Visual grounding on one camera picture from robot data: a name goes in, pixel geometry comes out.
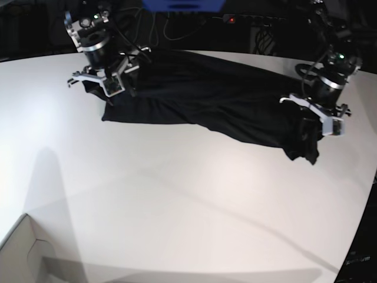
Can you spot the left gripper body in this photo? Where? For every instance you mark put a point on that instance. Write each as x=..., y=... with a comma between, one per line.
x=325, y=116

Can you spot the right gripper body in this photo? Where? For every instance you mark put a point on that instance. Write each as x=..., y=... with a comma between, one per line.
x=127, y=65

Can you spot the black t-shirt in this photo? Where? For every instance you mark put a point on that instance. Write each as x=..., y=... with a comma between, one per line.
x=240, y=101

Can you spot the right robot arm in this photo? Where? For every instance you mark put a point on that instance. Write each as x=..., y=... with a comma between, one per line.
x=113, y=59

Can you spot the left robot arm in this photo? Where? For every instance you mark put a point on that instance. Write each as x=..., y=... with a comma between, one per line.
x=323, y=81

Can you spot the blue plastic bin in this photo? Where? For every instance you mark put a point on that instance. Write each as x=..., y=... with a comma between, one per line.
x=183, y=5

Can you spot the black power strip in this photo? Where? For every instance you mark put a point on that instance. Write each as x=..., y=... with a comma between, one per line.
x=254, y=20

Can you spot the white cardboard box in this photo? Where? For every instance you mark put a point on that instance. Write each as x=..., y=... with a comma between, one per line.
x=25, y=258

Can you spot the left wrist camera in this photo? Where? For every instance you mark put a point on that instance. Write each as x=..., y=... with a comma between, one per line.
x=333, y=126

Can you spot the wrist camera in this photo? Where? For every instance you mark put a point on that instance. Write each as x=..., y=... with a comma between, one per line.
x=112, y=86
x=333, y=126

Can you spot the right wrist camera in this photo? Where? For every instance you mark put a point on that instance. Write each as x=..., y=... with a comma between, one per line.
x=112, y=86

